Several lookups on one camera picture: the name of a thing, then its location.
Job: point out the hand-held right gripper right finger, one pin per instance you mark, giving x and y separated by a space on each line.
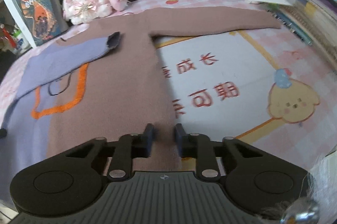
180 139

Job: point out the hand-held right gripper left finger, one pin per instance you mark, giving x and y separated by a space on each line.
148 139

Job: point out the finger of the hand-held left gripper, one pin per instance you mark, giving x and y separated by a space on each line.
2 133

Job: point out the purple and brown knit sweater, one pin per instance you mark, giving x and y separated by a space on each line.
118 87

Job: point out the pink cartoon desk mat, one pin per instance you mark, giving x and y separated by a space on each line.
250 68

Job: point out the dark fantasy novel book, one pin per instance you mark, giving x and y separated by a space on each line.
39 16

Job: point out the fluffy white sleeve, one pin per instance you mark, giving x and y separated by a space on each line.
325 182

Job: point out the stack of notebooks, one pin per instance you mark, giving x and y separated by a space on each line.
310 10

